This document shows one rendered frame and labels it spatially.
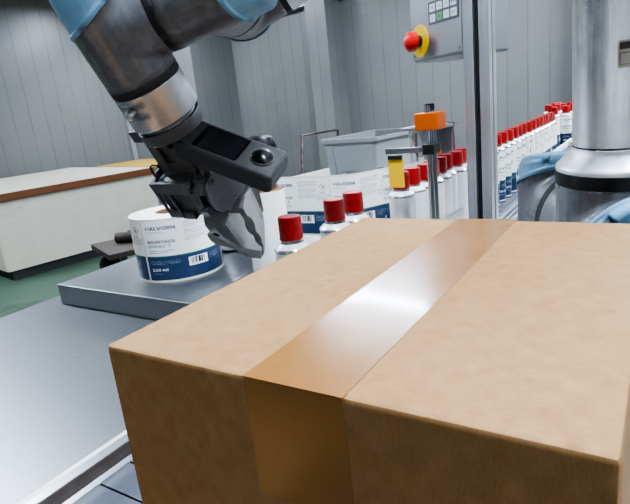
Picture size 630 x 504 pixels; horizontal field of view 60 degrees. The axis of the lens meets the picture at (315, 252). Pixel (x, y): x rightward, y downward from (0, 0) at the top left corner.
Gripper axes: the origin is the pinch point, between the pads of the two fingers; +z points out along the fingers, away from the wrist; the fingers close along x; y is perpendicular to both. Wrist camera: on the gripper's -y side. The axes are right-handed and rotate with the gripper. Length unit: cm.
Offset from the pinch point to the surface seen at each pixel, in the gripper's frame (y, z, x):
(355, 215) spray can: -0.5, 13.2, -20.6
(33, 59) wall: 632, 98, -379
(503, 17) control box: -17, 3, -61
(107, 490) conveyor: 2.6, 2.6, 31.4
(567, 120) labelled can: 1, 133, -221
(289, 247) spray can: 0.0, 4.2, -4.5
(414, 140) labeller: 12, 37, -74
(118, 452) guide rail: -4.2, -5.2, 29.4
